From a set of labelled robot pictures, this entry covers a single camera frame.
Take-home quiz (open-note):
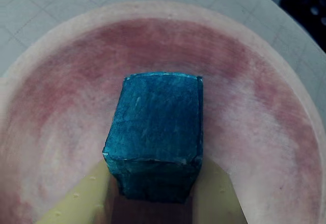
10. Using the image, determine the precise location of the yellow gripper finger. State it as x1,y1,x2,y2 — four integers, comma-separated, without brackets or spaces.
37,159,121,224
190,155,247,224

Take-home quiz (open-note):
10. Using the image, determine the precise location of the blue paper-wrapped block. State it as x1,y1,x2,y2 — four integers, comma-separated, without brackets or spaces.
102,71,205,205

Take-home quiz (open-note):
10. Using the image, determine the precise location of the round wooden bowl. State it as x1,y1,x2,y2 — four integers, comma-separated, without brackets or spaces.
0,1,326,224

